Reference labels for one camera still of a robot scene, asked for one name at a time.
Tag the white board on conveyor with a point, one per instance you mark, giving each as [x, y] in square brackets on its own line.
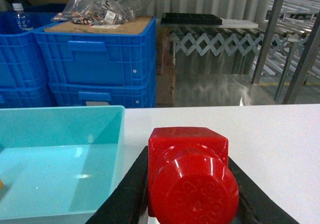
[234, 23]

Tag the yellow toy block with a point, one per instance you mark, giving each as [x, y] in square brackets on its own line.
[1, 184]

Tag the clear water bottle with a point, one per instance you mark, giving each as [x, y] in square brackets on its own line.
[22, 20]

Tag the lower blue stacked crate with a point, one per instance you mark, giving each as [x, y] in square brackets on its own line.
[128, 97]

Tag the plastic bag of parts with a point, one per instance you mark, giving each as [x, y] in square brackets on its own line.
[101, 12]

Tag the red toy block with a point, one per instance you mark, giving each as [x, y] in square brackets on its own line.
[189, 180]

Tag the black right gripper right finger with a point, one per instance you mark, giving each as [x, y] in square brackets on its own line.
[255, 207]

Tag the light blue plastic tray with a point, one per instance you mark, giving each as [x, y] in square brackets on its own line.
[58, 165]

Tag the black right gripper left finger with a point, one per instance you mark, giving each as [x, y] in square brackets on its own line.
[128, 204]

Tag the black plastic tray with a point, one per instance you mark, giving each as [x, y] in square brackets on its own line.
[190, 18]

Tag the expandable roller conveyor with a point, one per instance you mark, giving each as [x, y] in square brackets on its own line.
[291, 33]

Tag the lower left blue crate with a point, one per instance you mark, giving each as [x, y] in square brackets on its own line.
[40, 96]

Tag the blue crate with cardboard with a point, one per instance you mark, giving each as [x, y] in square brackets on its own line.
[85, 55]

